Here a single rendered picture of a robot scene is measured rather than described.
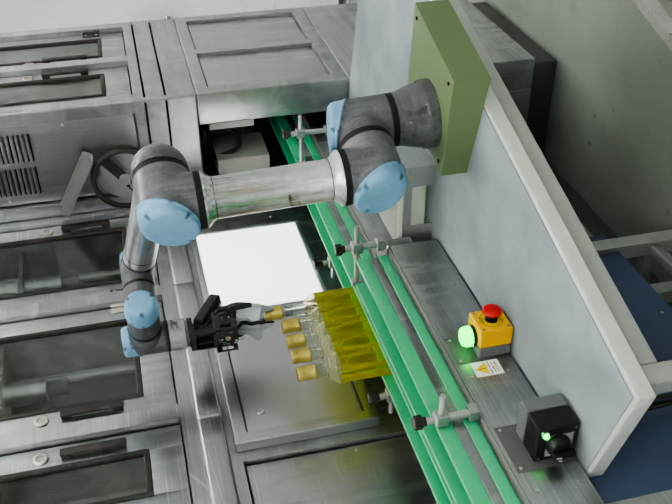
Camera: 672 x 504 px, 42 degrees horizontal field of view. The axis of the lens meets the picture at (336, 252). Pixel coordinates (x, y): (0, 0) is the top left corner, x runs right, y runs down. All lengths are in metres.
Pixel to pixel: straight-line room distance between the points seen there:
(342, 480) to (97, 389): 0.68
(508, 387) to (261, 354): 0.74
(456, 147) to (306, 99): 1.07
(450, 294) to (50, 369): 1.05
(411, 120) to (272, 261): 0.87
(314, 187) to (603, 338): 0.62
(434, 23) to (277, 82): 1.05
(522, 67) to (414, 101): 1.26
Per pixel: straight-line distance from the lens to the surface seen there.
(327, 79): 2.86
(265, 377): 2.19
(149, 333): 2.06
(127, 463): 2.10
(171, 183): 1.71
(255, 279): 2.51
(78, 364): 2.39
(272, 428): 2.06
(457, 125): 1.83
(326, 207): 2.51
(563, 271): 1.58
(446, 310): 1.95
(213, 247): 2.66
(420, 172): 2.12
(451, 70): 1.77
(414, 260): 2.10
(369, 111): 1.84
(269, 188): 1.72
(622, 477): 1.69
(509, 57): 3.08
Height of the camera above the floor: 1.44
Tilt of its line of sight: 12 degrees down
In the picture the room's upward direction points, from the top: 98 degrees counter-clockwise
